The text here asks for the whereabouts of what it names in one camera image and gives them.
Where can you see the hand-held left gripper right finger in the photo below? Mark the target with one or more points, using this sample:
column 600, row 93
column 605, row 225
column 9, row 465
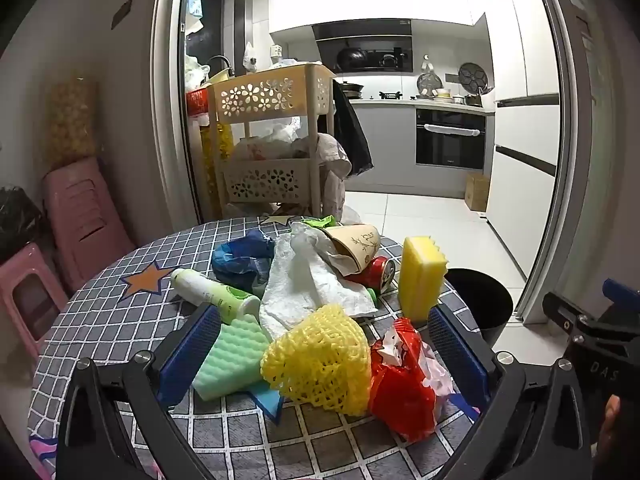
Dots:
column 457, row 355

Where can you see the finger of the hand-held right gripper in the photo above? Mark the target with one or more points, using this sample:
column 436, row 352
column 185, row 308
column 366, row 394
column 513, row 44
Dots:
column 620, row 291
column 565, row 312

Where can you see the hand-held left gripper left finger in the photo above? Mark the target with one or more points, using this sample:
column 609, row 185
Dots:
column 192, row 355

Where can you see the green wavy sponge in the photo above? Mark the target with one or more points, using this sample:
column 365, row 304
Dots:
column 230, row 360

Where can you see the black trash bin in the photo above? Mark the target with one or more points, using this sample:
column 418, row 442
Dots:
column 480, row 305

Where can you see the red plastic bag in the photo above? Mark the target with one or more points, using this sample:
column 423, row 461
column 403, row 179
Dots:
column 405, row 400

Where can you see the yellow sponge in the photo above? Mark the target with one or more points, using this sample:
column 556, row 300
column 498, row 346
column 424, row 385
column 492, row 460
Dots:
column 420, row 280

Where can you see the red soda can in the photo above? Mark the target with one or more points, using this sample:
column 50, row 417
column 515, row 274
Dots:
column 372, row 272

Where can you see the yellow foam fruit net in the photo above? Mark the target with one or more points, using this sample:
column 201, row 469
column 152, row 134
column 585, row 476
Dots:
column 315, row 360

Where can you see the white paper towel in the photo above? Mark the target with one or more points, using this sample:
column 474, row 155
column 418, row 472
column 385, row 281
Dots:
column 300, row 285

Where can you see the beige paper cup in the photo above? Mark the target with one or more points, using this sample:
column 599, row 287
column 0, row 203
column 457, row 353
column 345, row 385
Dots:
column 357, row 247

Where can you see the person's right hand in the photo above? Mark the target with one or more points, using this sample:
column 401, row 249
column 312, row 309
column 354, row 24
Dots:
column 612, row 420

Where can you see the white green drink bottle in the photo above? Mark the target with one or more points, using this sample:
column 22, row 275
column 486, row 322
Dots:
column 210, row 292

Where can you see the grey checked tablecloth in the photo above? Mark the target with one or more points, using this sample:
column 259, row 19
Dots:
column 100, row 320

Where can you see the blue plastic bag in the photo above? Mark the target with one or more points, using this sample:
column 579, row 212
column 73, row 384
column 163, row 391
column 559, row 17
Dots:
column 235, row 260

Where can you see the cardboard box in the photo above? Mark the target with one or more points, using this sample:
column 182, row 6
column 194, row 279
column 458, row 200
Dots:
column 477, row 192

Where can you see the white refrigerator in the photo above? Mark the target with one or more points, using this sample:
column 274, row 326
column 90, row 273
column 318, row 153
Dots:
column 520, row 160

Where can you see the tall pink plastic stool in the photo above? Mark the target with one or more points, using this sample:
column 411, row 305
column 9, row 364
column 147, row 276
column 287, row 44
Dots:
column 85, row 220

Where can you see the green plastic bag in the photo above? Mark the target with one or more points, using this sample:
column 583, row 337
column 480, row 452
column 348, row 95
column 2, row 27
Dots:
column 320, row 221

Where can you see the low pink plastic stool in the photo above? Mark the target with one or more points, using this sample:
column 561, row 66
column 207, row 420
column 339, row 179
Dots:
column 25, row 270

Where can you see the yellow oil bottle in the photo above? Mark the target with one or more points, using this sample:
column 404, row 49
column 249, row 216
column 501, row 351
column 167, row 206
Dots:
column 215, row 160

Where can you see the black built-in oven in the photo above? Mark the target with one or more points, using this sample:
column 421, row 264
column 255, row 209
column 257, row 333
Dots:
column 450, row 140

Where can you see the grey kitchen counter cabinet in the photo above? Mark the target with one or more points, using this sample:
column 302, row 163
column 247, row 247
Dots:
column 390, row 150

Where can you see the white plastic bag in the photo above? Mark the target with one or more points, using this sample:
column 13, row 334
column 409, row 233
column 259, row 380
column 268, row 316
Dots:
column 265, row 147

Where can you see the black garbage bag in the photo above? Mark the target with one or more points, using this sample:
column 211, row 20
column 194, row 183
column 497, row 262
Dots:
column 17, row 215

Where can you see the floral hanging cloth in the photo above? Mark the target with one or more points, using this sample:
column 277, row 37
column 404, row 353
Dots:
column 332, row 160

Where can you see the round metal steamer rack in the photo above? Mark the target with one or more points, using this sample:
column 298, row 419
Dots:
column 472, row 77

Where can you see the yellow patterned package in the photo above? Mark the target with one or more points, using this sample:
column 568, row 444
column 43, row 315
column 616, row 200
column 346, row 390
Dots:
column 70, row 120

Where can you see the beige storage cart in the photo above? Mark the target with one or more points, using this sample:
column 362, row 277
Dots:
column 260, row 95

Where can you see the gas stove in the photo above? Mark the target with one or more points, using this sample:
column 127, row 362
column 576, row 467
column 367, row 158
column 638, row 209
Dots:
column 390, row 95

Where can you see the black range hood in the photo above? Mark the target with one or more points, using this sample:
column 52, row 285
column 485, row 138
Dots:
column 365, row 45

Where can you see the grey sliding door frame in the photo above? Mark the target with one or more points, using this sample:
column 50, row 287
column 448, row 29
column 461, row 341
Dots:
column 167, row 110

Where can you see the dark wall plate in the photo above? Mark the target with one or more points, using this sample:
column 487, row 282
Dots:
column 122, row 12

